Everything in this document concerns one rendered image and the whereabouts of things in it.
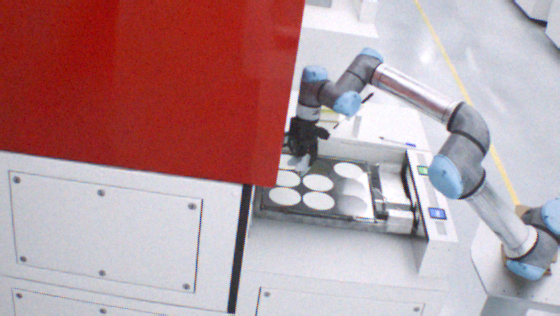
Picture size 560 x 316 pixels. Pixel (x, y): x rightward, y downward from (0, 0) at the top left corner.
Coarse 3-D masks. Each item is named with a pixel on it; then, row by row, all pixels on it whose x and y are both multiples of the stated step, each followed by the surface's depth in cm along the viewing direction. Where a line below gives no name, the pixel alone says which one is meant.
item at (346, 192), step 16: (320, 160) 247; (336, 160) 248; (304, 176) 236; (336, 176) 239; (304, 192) 227; (320, 192) 229; (336, 192) 230; (352, 192) 231; (368, 192) 233; (304, 208) 219; (336, 208) 222; (352, 208) 223; (368, 208) 224
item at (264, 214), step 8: (256, 216) 225; (264, 216) 225; (272, 216) 225; (280, 216) 225; (288, 216) 225; (296, 216) 225; (304, 216) 225; (312, 216) 225; (320, 224) 226; (328, 224) 226; (336, 224) 226; (344, 224) 226; (352, 224) 226; (360, 224) 226; (368, 224) 226; (376, 224) 226; (384, 224) 226; (384, 232) 227; (392, 232) 227
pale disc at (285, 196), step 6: (270, 192) 225; (276, 192) 225; (282, 192) 226; (288, 192) 226; (294, 192) 227; (276, 198) 222; (282, 198) 223; (288, 198) 223; (294, 198) 224; (288, 204) 220
